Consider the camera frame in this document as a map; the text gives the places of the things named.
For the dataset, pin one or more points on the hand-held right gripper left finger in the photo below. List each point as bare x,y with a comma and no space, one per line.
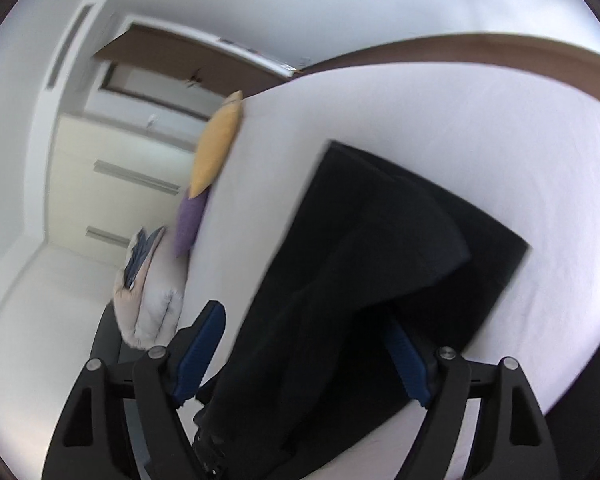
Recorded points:
204,347

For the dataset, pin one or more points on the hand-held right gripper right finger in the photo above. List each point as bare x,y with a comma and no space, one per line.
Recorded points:
409,365

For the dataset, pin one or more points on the black pants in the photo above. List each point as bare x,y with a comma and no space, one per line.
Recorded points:
355,260

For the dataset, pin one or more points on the white folded duvet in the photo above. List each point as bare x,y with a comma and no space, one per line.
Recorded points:
155,305

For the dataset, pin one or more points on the blue patterned cloth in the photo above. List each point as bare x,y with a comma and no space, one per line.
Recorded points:
140,257

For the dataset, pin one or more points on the purple pillow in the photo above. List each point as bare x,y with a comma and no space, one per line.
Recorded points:
191,220

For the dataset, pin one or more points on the cream wardrobe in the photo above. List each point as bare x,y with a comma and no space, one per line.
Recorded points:
105,185

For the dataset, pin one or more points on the yellow pillow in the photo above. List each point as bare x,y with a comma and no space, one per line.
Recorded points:
215,145

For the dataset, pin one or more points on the white bed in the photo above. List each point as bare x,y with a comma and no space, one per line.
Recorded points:
480,135

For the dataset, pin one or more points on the brown wooden door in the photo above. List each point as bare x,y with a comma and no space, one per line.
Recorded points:
180,52

